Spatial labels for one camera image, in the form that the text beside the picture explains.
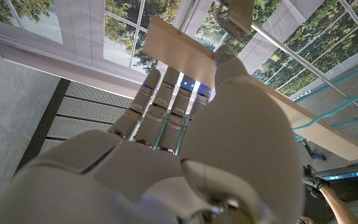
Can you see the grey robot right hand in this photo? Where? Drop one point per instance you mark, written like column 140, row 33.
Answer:
column 235, row 140

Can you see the black gloved person hand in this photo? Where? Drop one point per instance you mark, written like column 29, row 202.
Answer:
column 314, row 183

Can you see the teal yarn skein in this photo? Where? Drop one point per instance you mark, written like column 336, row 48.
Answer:
column 337, row 107

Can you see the wooden clip hanger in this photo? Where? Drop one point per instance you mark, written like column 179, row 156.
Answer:
column 182, row 53

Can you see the bare person forearm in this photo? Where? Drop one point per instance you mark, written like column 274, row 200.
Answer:
column 340, row 207

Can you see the printed window forest backdrop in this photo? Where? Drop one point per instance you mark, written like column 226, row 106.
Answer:
column 120, row 37

